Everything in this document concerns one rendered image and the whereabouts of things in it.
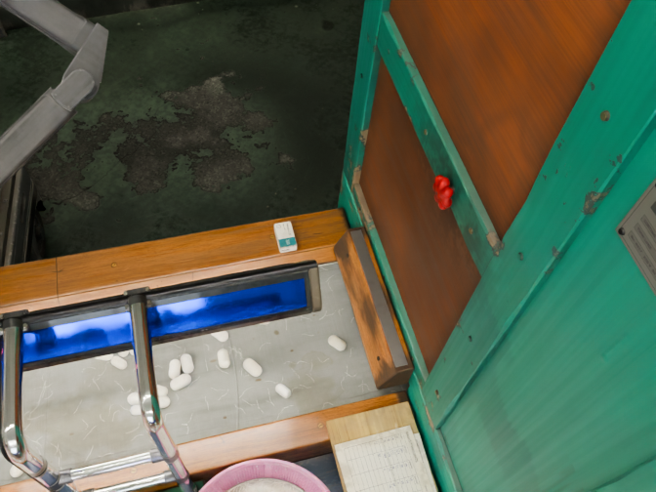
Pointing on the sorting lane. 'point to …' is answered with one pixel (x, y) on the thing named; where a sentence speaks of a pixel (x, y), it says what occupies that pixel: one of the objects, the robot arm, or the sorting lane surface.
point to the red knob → (443, 191)
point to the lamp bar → (172, 313)
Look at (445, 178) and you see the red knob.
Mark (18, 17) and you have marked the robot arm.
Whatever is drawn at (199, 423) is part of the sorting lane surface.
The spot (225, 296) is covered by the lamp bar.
